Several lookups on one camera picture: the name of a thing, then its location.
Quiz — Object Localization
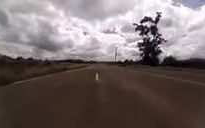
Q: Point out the pale sandy road shoulder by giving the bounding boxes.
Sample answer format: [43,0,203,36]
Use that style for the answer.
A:
[8,64,95,87]

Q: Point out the thin pole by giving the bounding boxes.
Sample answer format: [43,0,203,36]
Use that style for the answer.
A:
[114,46,119,62]

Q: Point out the reddish brown asphalt road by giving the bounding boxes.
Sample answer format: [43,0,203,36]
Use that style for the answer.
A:
[0,63,205,128]

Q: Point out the tall dark tree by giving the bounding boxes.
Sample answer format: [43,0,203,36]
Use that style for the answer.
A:
[132,11,168,66]

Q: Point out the white road edge line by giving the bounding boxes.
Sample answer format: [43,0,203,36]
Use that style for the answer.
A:
[128,68,205,89]

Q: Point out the distant dark bushes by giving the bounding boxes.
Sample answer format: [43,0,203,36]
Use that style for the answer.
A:
[0,53,98,65]

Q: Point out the dry grass verge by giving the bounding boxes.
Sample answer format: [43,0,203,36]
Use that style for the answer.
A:
[0,61,91,89]

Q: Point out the low dark bushes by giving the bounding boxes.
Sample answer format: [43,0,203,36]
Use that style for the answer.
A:
[118,54,205,70]

